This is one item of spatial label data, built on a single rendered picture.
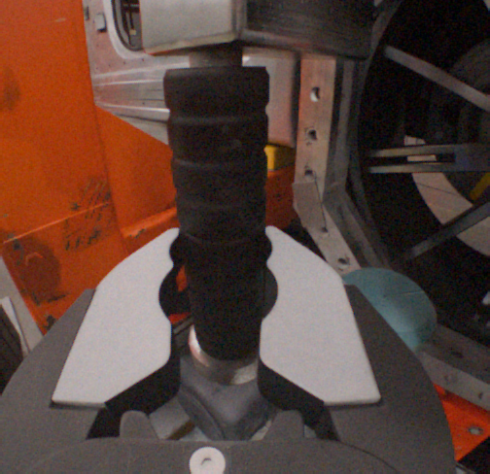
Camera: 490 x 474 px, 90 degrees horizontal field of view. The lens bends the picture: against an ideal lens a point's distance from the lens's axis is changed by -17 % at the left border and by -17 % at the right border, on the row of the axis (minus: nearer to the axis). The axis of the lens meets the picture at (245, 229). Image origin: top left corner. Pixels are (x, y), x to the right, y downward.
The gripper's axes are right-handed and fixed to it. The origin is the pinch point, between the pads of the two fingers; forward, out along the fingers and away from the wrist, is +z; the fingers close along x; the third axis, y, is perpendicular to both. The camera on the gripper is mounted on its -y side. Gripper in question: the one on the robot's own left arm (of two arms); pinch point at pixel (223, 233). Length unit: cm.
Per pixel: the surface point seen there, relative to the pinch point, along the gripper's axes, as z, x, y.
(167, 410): 26, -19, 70
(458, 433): -0.3, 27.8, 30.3
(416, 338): 0.9, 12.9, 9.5
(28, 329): 62, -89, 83
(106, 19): 112, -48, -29
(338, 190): 21.6, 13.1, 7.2
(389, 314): 3.0, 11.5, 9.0
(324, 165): 18.9, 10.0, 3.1
